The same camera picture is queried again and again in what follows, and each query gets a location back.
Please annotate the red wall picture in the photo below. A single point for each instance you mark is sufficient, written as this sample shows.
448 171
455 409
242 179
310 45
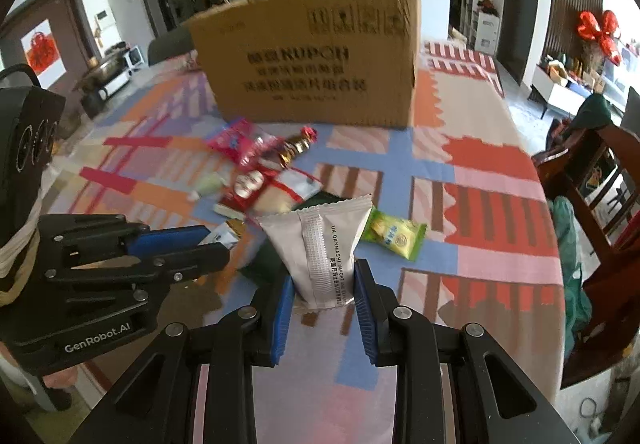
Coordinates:
42 52

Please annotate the green cloth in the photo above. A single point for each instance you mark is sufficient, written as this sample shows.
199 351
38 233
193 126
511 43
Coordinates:
567 244

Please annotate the white red striped snack packet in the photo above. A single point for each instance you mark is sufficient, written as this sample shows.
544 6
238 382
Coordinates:
290 189

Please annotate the pale green small snack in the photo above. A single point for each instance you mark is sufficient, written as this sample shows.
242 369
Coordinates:
207 184

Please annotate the white small oven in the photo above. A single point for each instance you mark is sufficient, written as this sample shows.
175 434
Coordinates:
134 59

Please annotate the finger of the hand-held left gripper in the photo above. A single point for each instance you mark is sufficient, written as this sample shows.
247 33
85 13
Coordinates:
190 261
170 239

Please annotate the red snack packet with faces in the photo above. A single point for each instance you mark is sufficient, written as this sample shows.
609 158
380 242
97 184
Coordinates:
245 189

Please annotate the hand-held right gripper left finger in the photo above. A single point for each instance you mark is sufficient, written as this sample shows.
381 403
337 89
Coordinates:
282 319

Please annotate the dark grey chair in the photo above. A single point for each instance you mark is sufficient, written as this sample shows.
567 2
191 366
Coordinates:
170 47

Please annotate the pink snack packet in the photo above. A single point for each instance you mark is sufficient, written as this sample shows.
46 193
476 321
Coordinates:
235 144

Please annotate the white shelf unit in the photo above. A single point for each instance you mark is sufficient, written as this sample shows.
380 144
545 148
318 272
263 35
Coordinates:
482 19

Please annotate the black chair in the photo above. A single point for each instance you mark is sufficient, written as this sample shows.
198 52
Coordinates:
634 107

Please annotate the brown cardboard box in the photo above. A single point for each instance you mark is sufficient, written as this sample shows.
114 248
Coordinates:
320 54

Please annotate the brown wooden chair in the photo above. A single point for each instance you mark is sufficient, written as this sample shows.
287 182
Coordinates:
595 204

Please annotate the white low cabinet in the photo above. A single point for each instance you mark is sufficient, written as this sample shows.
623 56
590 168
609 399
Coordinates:
562 92

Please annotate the dark green jacket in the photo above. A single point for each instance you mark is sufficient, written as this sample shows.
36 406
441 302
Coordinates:
595 112

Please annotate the small white gold packet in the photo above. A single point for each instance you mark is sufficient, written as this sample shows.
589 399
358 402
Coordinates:
225 234

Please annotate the gold red candy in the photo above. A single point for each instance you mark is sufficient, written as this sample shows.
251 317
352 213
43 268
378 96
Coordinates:
295 147

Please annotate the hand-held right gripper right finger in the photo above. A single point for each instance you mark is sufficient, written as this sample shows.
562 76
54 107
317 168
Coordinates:
365 319

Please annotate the dark green snack packet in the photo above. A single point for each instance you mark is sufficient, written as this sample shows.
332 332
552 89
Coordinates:
262 261

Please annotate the red foil bow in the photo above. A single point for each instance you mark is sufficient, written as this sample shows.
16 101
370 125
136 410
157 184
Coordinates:
602 32

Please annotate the green yellow snack packet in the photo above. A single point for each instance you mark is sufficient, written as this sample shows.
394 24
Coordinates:
395 234

